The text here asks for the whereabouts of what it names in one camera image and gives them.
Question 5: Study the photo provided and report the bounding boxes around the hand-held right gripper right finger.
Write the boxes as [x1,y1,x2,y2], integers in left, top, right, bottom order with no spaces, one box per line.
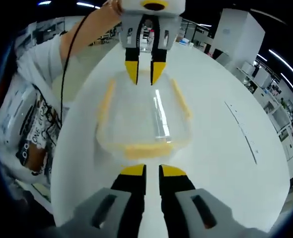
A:
[158,163,269,238]

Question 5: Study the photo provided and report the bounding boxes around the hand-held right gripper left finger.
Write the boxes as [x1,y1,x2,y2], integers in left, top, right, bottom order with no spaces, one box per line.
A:
[59,163,147,238]

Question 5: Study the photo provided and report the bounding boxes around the clear storage box yellow latches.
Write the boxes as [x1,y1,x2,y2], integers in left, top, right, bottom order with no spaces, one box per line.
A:
[95,70,194,161]

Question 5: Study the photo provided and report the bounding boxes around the clear bottle with red cap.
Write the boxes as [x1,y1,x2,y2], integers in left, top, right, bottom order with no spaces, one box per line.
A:
[146,27,157,52]

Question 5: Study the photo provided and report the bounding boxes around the black bin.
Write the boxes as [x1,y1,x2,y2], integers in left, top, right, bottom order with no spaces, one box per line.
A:
[212,48,224,61]

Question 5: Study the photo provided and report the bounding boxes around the white pillar with paper sign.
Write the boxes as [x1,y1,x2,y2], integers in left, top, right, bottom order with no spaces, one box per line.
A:
[212,8,266,69]

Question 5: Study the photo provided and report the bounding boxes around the row of white cabinets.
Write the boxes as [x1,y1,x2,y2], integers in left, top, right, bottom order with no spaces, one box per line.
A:
[232,60,293,179]

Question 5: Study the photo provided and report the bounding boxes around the white chest-worn device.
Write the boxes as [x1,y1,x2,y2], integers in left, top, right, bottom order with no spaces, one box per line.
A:
[4,85,37,140]

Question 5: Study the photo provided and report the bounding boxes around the table cable slot cover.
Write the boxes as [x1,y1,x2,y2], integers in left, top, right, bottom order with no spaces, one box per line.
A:
[224,101,259,165]

